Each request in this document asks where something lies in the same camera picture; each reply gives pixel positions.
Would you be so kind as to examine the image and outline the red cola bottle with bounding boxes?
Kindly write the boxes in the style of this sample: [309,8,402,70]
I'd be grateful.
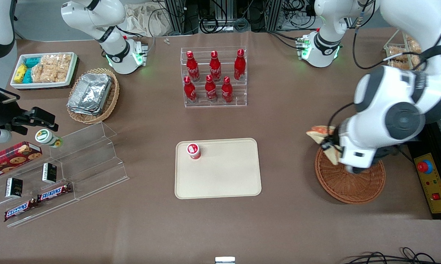
[186,50,200,82]
[204,74,218,103]
[183,76,198,103]
[209,50,222,82]
[220,76,234,104]
[233,48,247,81]

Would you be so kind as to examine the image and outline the yellow snack packet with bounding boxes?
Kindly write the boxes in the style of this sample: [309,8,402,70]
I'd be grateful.
[14,64,28,84]

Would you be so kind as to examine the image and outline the oval tan wicker basket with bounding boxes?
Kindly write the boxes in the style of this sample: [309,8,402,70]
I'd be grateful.
[66,67,120,125]

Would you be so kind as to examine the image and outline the red tartan cookie box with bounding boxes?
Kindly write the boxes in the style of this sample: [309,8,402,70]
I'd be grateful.
[0,141,43,182]

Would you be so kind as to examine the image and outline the small black snack box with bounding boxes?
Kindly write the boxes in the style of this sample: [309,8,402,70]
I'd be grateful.
[41,162,58,184]
[4,177,24,199]

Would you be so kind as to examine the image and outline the clear acrylic tiered shelf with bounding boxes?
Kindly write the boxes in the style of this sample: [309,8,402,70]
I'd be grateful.
[0,122,130,228]

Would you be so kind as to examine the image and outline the cream plastic tray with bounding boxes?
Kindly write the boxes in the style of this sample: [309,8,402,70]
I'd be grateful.
[174,138,262,200]

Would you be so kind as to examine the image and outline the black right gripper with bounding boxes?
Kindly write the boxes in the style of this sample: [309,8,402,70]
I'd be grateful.
[0,79,59,135]

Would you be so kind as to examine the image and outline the red lid yogurt cup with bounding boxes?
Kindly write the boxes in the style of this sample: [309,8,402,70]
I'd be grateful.
[186,143,202,161]

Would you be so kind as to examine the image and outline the clear rice cracker bag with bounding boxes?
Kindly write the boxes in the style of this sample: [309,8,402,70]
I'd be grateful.
[31,54,73,84]

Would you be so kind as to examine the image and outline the white rectangular plastic bin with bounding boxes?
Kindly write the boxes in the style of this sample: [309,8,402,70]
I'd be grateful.
[10,52,78,91]

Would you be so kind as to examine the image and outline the green lid yogurt cup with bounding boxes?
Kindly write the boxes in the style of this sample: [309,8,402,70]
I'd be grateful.
[35,129,63,149]

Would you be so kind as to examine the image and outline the yellow emergency stop box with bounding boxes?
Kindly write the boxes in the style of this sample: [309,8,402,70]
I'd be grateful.
[413,152,441,214]

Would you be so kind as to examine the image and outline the triangular sandwich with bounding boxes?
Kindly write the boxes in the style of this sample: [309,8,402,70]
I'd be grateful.
[306,125,342,166]

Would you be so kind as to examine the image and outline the black floor cables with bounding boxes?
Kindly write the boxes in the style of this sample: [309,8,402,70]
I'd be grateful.
[346,247,441,264]

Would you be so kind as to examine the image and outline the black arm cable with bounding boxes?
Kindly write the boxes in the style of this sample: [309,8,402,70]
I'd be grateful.
[352,0,388,71]

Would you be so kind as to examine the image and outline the clear acrylic bottle rack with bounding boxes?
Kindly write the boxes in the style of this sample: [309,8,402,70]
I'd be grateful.
[180,45,248,108]

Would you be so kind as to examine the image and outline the wire basket with snacks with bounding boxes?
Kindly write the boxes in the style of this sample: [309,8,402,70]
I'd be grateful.
[383,32,427,71]

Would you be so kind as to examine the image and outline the snickers chocolate bar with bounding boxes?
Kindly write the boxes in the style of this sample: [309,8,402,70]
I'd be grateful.
[37,183,73,203]
[4,199,38,223]

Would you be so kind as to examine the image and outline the beige cloth bag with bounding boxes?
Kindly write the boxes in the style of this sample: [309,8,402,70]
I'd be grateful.
[124,3,170,38]

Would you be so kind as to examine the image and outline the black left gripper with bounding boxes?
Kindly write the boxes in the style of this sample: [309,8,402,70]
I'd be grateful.
[325,123,349,165]

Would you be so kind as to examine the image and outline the round brown wicker basket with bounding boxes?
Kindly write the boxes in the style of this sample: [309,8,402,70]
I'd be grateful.
[314,145,386,205]

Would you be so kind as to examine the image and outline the silver foil container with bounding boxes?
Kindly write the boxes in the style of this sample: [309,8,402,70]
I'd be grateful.
[67,72,113,116]

